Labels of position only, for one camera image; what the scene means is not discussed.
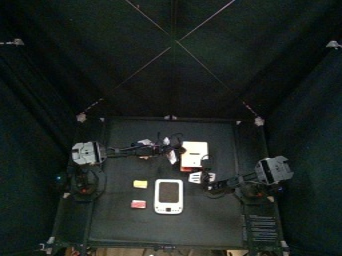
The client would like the small red block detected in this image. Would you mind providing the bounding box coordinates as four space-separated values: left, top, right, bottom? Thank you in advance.
130 199 149 210

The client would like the white drawer box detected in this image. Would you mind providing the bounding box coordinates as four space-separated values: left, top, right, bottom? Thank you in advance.
181 141 210 168

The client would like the thin diagonal brace cord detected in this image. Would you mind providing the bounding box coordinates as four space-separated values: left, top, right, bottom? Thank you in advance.
83 0 237 114
123 0 260 118

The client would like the white handheld device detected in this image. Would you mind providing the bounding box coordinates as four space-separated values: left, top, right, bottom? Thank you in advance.
153 178 185 216

